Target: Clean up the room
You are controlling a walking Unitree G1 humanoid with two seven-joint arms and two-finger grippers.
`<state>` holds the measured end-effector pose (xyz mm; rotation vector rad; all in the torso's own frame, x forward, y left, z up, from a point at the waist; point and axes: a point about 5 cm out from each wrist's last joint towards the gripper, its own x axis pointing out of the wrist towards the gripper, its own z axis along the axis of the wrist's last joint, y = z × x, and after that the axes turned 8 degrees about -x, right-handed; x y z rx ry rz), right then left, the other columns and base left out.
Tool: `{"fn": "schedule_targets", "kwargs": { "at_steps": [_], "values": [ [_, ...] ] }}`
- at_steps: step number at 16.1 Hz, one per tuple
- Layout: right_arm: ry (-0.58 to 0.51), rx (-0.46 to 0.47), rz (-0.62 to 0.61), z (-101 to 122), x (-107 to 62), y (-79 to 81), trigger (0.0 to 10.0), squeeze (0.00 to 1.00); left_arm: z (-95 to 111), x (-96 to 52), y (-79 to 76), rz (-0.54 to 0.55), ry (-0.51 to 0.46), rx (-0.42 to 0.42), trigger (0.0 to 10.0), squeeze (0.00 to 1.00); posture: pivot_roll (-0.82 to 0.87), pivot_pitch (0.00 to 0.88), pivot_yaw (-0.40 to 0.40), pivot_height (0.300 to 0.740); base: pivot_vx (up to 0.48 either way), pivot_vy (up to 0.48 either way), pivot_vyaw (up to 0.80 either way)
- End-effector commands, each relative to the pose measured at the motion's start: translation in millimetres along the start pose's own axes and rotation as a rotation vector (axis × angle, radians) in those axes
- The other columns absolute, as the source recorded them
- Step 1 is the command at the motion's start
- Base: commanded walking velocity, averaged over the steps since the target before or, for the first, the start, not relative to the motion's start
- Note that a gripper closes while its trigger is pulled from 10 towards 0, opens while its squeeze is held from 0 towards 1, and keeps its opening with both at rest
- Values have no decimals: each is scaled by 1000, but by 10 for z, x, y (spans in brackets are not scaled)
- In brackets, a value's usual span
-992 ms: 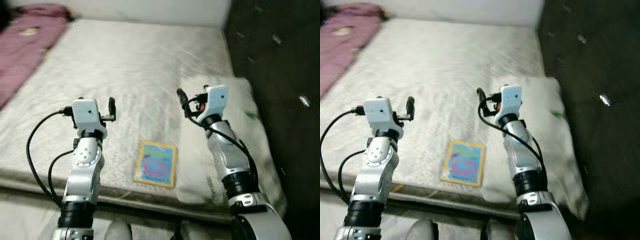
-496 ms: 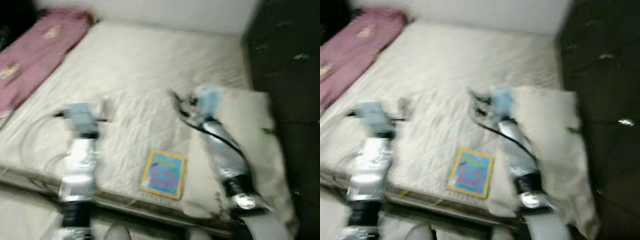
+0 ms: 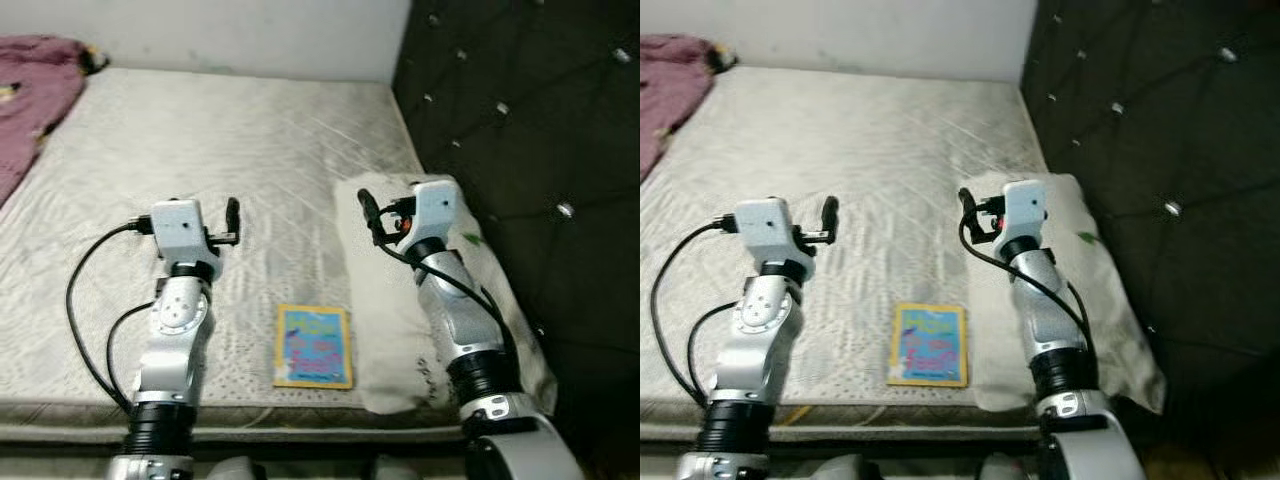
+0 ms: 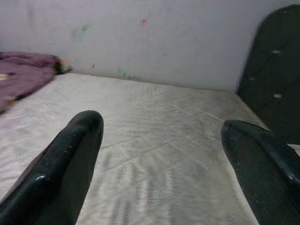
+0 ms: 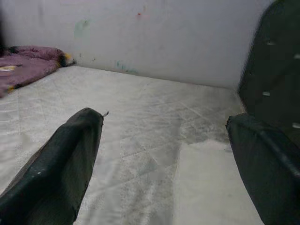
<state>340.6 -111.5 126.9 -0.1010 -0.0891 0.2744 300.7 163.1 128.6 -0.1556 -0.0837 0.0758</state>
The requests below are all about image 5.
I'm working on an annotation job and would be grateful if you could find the white printed pillow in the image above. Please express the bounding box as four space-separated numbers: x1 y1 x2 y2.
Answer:
173 138 265 225

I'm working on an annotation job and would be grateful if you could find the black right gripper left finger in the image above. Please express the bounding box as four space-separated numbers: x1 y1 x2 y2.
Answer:
0 107 105 225

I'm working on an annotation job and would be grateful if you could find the purple cartoon mouse blanket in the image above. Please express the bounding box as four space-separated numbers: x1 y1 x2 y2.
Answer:
0 45 75 99

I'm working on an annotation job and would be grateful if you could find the black tufted headboard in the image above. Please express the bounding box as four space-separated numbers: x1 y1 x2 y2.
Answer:
238 0 300 146

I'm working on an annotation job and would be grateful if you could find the white grey quilted mattress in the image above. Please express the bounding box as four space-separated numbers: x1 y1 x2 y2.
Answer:
0 65 265 225

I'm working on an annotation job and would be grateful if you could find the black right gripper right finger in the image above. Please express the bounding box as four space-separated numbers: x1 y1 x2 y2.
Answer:
226 112 300 225

